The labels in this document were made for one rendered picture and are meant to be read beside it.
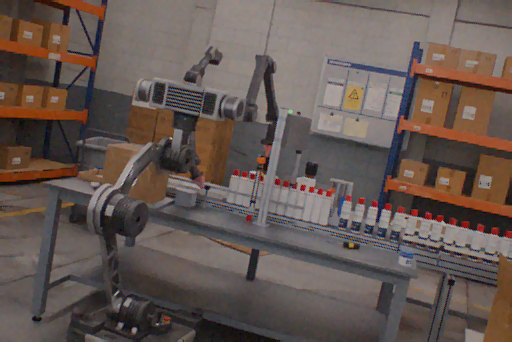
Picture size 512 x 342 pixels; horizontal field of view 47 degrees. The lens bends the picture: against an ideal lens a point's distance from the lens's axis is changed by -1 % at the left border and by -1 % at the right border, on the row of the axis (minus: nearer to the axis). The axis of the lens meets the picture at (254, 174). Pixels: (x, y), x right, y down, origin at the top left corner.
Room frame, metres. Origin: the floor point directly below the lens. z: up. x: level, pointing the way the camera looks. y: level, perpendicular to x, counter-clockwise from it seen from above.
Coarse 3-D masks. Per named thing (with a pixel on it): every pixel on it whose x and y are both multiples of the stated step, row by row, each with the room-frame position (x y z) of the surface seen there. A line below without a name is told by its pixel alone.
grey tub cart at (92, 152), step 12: (84, 132) 5.50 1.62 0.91; (108, 132) 5.50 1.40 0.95; (84, 144) 5.52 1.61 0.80; (96, 144) 6.22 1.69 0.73; (108, 144) 6.33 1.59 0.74; (132, 144) 6.34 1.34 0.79; (84, 156) 5.58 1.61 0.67; (96, 156) 5.58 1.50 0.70; (84, 168) 5.59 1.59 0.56; (96, 168) 5.59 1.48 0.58; (72, 204) 5.64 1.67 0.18; (72, 216) 5.61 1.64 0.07
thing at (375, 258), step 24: (72, 192) 3.26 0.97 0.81; (216, 192) 4.13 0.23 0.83; (168, 216) 3.14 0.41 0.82; (192, 216) 3.19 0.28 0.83; (216, 216) 3.32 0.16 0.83; (240, 216) 3.45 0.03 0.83; (264, 240) 3.03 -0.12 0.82; (288, 240) 3.07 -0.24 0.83; (312, 240) 3.19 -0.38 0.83; (336, 240) 3.31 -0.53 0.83; (360, 264) 2.93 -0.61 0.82; (384, 264) 2.96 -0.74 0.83
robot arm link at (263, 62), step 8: (256, 56) 3.40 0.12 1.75; (264, 56) 3.38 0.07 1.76; (256, 64) 3.37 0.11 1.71; (264, 64) 3.37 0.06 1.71; (256, 72) 3.34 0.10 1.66; (256, 80) 3.31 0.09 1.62; (256, 88) 3.29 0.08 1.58; (248, 96) 3.26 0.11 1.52; (256, 96) 3.30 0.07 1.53; (248, 104) 3.24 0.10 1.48; (256, 112) 3.25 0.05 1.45; (248, 120) 3.21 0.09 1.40
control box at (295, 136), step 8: (288, 120) 3.33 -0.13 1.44; (296, 120) 3.34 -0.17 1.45; (304, 120) 3.38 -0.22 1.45; (288, 128) 3.32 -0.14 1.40; (296, 128) 3.35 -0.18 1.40; (304, 128) 3.39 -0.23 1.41; (288, 136) 3.32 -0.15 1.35; (296, 136) 3.36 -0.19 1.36; (304, 136) 3.40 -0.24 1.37; (288, 144) 3.32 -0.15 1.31; (296, 144) 3.37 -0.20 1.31; (304, 144) 3.41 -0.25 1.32
